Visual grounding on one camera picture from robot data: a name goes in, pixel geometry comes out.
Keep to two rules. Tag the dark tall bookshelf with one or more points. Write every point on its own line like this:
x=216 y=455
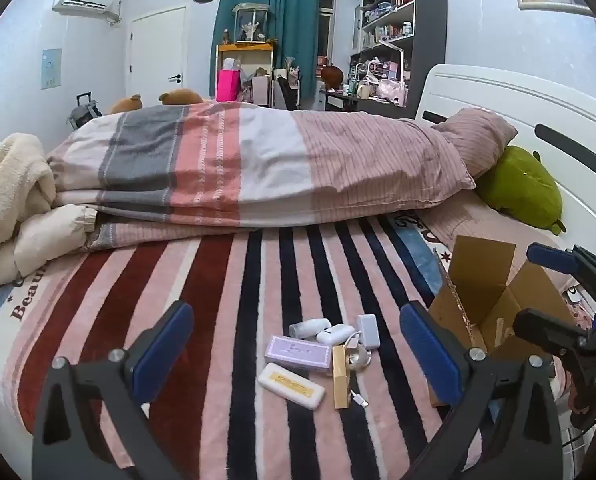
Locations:
x=427 y=30

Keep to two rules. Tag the grey suitcase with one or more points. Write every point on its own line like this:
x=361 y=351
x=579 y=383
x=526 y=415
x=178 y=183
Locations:
x=84 y=110

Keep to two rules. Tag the white air conditioner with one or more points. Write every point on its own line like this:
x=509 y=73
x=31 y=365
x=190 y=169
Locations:
x=84 y=0

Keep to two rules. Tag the light blue wall poster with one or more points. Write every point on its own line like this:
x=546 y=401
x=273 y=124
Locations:
x=51 y=68

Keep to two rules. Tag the white bed headboard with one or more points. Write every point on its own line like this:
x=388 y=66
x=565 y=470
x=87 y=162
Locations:
x=542 y=105

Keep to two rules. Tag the cream fleece blanket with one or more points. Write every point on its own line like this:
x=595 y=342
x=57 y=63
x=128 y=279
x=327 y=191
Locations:
x=13 y=185

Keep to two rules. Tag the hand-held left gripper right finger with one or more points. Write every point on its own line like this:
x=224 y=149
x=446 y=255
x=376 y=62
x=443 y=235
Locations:
x=427 y=355

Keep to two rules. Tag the teal curtain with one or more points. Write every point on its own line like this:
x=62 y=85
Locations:
x=283 y=20

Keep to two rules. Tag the white power bank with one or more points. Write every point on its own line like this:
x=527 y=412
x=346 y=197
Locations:
x=368 y=331

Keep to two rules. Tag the flat purple box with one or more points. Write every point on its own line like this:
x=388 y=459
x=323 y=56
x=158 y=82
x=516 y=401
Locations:
x=295 y=352

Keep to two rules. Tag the brown round ball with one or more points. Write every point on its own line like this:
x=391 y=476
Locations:
x=332 y=76

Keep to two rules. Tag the white puffy jacket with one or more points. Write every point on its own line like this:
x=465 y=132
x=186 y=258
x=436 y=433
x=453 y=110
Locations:
x=43 y=240

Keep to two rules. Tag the brown teddy bear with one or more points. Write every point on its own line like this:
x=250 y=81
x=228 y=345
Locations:
x=125 y=104
x=180 y=96

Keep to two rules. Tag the white earbuds case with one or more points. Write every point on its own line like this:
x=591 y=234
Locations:
x=335 y=334

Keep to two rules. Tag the white door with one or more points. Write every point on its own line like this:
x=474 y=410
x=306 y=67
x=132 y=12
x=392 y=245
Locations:
x=158 y=55

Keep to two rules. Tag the yellow shelf unit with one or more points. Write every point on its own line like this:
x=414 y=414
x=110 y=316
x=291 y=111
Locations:
x=223 y=57

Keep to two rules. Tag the slim gold box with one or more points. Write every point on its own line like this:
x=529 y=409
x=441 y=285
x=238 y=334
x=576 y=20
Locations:
x=341 y=380

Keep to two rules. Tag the cream white oblong case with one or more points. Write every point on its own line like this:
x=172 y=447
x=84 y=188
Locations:
x=290 y=385

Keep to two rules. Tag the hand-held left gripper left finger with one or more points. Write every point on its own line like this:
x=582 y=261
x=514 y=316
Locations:
x=163 y=355

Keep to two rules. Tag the small white cylindrical device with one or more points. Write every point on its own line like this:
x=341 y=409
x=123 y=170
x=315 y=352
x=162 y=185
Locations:
x=305 y=329

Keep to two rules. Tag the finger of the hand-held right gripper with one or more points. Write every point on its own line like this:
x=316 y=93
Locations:
x=547 y=255
x=547 y=327

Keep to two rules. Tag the brown cardboard box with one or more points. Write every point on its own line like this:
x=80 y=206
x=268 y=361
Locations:
x=482 y=285

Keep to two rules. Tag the striped plush bed blanket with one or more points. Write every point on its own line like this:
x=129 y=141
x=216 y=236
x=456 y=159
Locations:
x=218 y=310

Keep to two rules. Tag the pink grey striped duvet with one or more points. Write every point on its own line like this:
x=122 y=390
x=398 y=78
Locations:
x=258 y=160

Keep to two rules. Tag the pink gift bag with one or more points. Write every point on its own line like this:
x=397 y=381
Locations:
x=228 y=85

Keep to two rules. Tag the pink printed cloth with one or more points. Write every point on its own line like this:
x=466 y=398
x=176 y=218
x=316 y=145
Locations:
x=575 y=297

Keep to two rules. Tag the glass display case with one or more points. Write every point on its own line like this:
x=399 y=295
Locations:
x=250 y=22

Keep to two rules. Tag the green plush toy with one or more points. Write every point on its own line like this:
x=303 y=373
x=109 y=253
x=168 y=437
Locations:
x=522 y=187

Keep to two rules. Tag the pink striped pillow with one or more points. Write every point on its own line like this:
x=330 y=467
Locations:
x=477 y=135

